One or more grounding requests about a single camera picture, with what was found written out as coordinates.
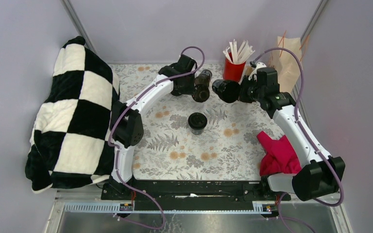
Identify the aluminium front frame rail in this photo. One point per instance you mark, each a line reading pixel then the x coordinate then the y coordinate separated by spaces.
pixel 82 211

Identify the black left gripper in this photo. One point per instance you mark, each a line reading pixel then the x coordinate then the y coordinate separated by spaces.
pixel 190 90

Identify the crumpled magenta cloth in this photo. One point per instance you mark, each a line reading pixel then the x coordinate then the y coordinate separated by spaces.
pixel 280 156

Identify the single black coffee cup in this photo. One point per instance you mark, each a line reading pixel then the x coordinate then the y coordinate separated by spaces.
pixel 197 130

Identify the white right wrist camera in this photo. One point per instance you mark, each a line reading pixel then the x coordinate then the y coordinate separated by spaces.
pixel 254 71

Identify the floral tablecloth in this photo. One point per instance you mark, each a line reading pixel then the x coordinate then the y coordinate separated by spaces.
pixel 228 148

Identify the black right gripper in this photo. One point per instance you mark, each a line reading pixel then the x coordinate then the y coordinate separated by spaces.
pixel 245 83

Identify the white wrapped straws bundle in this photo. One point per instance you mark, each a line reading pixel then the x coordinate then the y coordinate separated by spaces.
pixel 238 54

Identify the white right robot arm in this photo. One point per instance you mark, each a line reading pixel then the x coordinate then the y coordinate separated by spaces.
pixel 320 173

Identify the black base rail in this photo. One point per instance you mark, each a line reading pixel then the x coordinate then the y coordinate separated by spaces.
pixel 197 196

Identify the single black lid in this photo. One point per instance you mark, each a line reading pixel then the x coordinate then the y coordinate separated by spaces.
pixel 197 121

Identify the black white checkered blanket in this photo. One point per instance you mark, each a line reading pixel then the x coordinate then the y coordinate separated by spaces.
pixel 69 140

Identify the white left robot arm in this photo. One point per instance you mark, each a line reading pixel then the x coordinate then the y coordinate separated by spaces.
pixel 126 126

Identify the tan paper bag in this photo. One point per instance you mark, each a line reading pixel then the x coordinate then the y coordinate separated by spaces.
pixel 284 63

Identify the stack of black cups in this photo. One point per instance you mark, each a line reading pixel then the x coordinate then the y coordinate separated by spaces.
pixel 227 90

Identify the red cup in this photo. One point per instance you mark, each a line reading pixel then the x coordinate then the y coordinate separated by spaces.
pixel 233 71

